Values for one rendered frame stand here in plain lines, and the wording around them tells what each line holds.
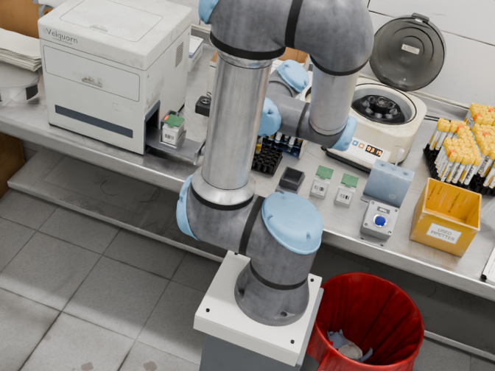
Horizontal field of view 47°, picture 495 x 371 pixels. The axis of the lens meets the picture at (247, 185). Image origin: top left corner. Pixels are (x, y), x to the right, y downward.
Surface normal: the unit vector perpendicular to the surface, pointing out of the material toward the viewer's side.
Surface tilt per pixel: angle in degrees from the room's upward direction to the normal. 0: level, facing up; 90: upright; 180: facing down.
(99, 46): 90
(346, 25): 73
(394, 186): 90
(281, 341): 5
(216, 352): 90
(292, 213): 9
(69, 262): 0
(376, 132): 90
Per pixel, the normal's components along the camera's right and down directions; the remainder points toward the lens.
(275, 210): 0.29, -0.73
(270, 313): -0.02, 0.34
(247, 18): -0.28, 0.60
